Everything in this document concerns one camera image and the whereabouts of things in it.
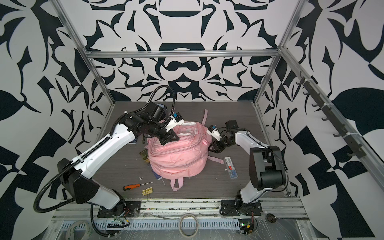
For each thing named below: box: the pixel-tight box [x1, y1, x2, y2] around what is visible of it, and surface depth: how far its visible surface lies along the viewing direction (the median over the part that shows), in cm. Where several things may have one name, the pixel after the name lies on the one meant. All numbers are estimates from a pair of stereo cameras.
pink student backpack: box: [147, 109, 224, 192], surface depth 74 cm
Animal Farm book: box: [139, 148, 150, 164], surface depth 93 cm
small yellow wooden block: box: [142, 187, 153, 196], surface depth 81 cm
